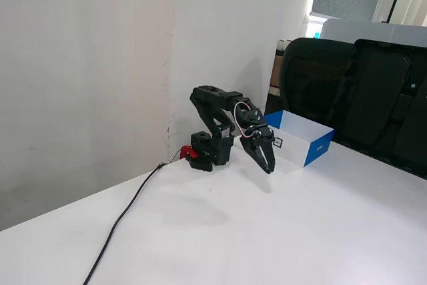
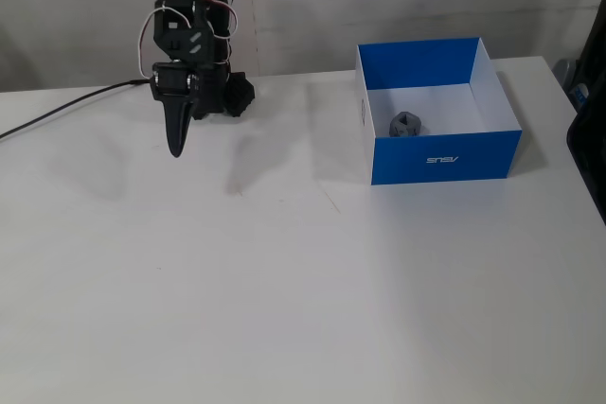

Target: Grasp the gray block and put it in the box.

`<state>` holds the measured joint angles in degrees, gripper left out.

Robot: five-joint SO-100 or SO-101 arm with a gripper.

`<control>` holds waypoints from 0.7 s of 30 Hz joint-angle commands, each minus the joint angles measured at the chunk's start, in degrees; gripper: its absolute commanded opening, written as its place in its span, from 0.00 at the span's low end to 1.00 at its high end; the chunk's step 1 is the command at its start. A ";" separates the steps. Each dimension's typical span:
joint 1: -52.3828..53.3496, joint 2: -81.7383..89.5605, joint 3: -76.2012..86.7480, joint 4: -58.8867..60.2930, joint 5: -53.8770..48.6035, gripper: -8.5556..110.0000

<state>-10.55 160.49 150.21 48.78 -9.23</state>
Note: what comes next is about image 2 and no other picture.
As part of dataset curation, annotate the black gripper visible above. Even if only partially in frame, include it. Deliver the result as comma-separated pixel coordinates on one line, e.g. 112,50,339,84
150,62,203,160

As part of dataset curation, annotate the gray cube block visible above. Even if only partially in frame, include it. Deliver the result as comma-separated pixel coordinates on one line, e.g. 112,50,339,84
388,111,423,138

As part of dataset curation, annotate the blue and white cardboard box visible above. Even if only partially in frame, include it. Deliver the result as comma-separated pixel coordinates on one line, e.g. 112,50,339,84
355,36,525,186

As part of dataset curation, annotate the black clamp knob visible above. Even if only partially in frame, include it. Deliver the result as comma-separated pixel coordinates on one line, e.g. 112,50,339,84
223,71,258,118

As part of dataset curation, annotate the gray and blue chair part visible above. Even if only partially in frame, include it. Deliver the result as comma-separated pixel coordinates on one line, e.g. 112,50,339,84
552,58,591,113

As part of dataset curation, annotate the black hard-backed chair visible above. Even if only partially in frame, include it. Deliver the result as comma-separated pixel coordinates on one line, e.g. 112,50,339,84
566,0,606,228

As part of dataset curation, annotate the white and red servo wire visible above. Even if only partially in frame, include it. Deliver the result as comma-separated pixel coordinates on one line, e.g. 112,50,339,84
137,0,241,79

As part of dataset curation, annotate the black power cable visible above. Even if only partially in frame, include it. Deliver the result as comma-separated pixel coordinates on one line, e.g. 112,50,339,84
0,79,153,141

